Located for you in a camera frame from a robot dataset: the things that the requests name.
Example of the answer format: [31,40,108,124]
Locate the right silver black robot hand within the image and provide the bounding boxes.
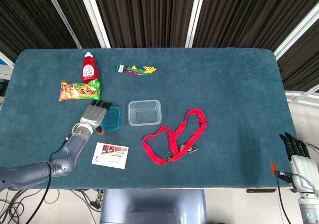
[271,132,319,193]

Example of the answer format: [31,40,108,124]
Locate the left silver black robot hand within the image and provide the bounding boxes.
[79,100,113,136]

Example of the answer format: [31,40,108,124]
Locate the blue plastic lid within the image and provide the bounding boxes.
[101,106,122,131]

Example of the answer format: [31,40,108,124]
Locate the clear plastic container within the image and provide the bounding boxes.
[128,100,162,126]

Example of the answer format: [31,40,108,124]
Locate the green orange snack bag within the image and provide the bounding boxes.
[58,79,102,102]

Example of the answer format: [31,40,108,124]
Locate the red ketchup bottle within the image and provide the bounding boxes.
[81,52,99,84]

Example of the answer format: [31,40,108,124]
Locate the black table control panel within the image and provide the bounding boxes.
[246,188,277,193]

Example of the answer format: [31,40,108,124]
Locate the white card with red print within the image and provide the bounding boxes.
[91,142,130,170]

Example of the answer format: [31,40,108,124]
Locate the colourful plastic picks bundle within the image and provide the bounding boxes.
[116,64,158,77]

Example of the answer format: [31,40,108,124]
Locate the blue-grey robot torso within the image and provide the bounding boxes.
[99,189,207,224]

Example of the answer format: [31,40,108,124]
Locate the teal table cloth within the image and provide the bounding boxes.
[0,48,299,190]

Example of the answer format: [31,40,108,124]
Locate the dark brown pleated curtain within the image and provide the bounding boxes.
[0,0,319,93]

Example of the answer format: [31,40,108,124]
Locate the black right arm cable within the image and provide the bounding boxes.
[274,170,292,224]

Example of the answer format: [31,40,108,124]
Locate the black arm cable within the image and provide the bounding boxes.
[24,124,87,224]
[274,170,292,224]

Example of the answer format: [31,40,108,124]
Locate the white metal frame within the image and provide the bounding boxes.
[285,84,319,108]

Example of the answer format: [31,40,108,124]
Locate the red lanyard strap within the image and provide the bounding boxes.
[142,109,207,166]

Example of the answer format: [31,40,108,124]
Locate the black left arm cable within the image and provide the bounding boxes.
[24,124,87,224]

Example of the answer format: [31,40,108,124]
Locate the white wall pillar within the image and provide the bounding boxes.
[274,2,319,60]
[77,0,111,49]
[185,0,207,48]

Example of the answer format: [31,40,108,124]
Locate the thin white grey post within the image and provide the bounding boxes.
[42,0,82,49]

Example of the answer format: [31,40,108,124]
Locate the black floor cables tangle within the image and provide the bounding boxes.
[0,189,105,224]

